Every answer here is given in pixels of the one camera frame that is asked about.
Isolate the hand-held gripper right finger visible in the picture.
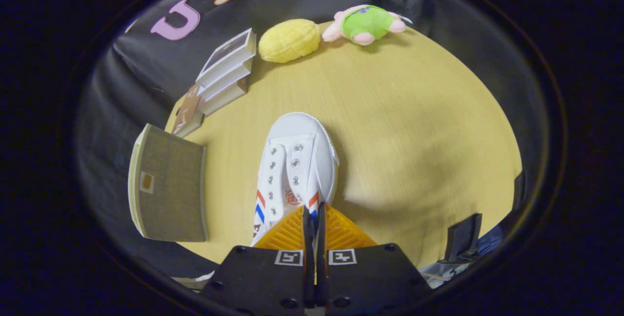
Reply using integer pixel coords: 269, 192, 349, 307
316, 202, 432, 316

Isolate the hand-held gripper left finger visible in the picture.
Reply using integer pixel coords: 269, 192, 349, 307
199, 205, 315, 316

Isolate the white canvas shoe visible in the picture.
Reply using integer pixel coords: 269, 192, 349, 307
250, 112, 340, 248

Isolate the blue and white cloth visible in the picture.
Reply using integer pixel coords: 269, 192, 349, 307
418, 223, 504, 288

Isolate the reddish brown book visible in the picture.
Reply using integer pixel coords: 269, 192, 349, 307
200, 78, 250, 116

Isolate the yellow plush toy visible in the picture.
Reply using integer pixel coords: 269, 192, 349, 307
258, 19, 321, 63

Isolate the black backdrop cloth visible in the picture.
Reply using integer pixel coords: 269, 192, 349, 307
76, 0, 549, 277

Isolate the pink and green plush toy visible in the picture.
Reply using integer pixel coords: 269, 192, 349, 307
322, 4, 413, 46

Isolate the black plastic bracket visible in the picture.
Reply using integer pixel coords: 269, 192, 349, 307
440, 213, 483, 264

